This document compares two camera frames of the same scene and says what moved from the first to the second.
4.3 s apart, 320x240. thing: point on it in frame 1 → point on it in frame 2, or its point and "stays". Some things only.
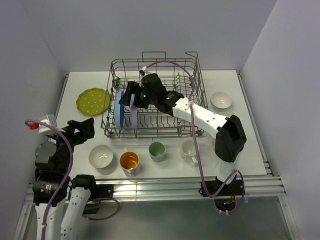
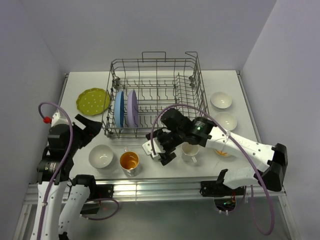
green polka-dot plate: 93,101 stays
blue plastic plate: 119,110 stays
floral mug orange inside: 129,162 stays
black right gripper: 132,88 → 165,157
